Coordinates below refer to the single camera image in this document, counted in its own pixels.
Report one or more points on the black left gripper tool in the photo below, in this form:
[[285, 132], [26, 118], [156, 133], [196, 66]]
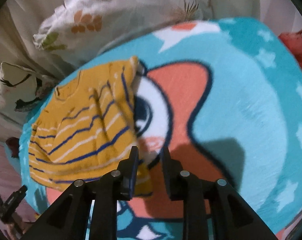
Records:
[[9, 206]]

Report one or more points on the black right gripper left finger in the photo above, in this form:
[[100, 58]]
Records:
[[88, 209]]

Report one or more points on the small white patterned cushion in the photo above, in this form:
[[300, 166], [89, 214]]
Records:
[[21, 89]]

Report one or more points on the turquoise cartoon fleece blanket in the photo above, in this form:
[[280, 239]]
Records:
[[226, 98]]

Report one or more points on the beige bed sheet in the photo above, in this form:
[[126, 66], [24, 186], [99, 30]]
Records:
[[19, 21]]

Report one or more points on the white floral pillow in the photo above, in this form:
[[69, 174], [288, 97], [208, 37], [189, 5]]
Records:
[[79, 30]]

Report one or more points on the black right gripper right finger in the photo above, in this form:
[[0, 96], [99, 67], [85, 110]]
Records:
[[231, 216]]

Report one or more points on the yellow striped baby garment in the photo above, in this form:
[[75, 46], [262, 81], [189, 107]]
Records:
[[86, 128]]

